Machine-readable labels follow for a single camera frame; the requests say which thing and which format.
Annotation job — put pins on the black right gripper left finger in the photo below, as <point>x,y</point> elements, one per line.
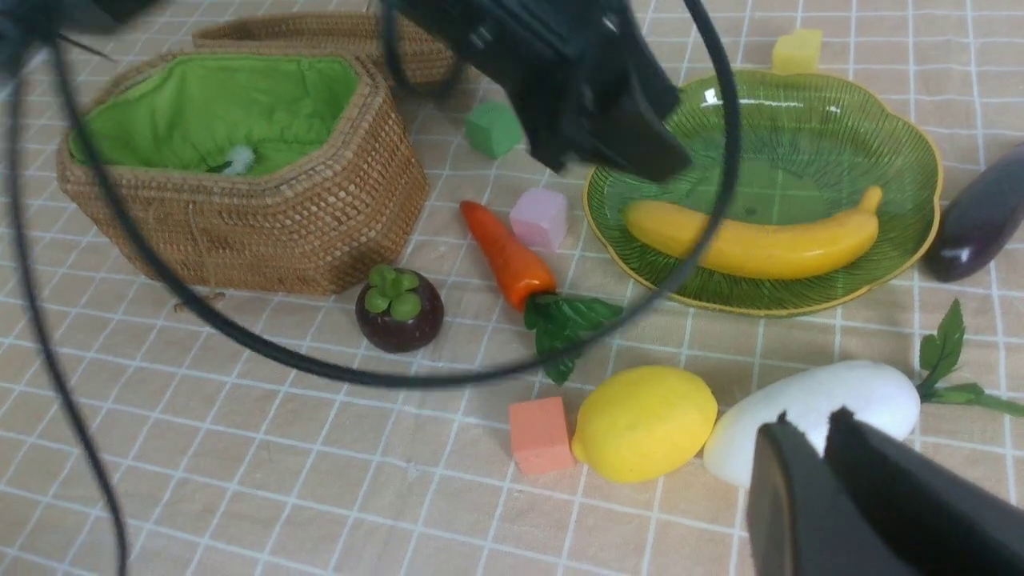
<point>800,519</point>

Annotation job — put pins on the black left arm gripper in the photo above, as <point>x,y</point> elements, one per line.
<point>579,75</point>

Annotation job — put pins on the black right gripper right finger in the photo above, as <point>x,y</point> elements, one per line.
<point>934,521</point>

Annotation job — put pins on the white toy radish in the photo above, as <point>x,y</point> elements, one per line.
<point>876,393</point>

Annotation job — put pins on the yellow toy lemon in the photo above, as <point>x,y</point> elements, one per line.
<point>644,422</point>

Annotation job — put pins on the orange toy carrot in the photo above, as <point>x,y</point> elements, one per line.
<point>529,286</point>

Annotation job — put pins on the yellow toy banana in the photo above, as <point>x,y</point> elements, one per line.
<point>768,252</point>

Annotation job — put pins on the dark purple toy mangosteen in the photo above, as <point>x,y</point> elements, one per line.
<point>399,310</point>

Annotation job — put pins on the dark purple toy eggplant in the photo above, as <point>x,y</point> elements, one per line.
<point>979,222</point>

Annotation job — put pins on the green foam cube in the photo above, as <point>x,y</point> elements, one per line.
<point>493,129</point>

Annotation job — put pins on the pink foam cube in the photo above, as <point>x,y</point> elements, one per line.
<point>539,219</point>

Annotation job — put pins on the woven rattan basket lid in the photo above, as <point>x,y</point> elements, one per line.
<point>426,60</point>

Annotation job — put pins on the yellow foam cube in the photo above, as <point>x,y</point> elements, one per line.
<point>798,53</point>

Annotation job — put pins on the green glass leaf plate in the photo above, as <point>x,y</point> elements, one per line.
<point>811,145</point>

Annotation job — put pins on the orange foam cube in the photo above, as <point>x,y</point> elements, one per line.
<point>539,439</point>

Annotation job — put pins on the checkered beige tablecloth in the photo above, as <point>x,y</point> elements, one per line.
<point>227,464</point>

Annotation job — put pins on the woven rattan basket green lining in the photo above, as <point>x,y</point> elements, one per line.
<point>276,170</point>

